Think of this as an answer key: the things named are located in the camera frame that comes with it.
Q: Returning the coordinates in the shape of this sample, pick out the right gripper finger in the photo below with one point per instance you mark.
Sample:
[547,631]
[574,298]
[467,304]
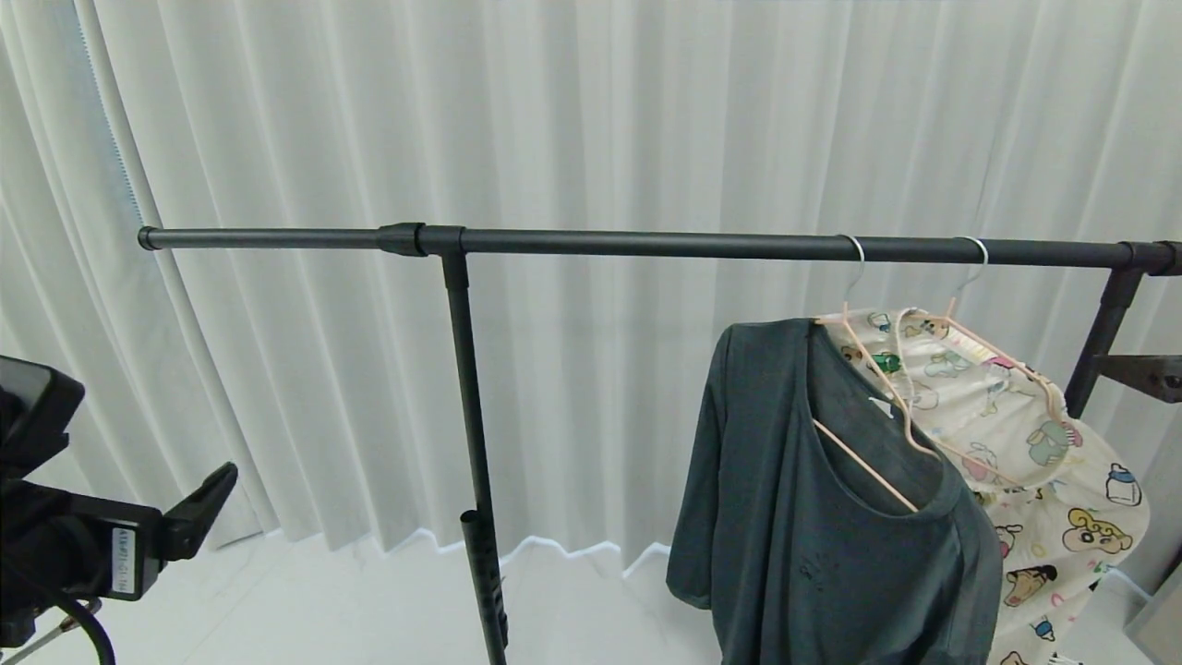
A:
[1145,374]

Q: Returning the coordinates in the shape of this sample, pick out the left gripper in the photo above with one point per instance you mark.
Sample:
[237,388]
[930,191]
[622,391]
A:
[74,545]

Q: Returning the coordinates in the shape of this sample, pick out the cream printed garment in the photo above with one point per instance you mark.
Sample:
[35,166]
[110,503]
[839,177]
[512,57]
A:
[1062,517]

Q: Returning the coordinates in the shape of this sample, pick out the pink clothes hanger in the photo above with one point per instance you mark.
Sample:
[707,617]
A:
[868,468]
[982,251]

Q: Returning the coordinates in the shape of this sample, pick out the dark grey sleeveless top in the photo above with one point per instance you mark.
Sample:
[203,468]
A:
[831,573]

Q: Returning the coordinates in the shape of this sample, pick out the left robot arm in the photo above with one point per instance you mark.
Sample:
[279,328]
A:
[23,623]

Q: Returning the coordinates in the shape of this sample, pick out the black clothes rack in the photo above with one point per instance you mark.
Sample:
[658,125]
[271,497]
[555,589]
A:
[646,243]

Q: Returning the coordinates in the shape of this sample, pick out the white curtain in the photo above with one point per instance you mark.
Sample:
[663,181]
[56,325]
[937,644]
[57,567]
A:
[554,111]

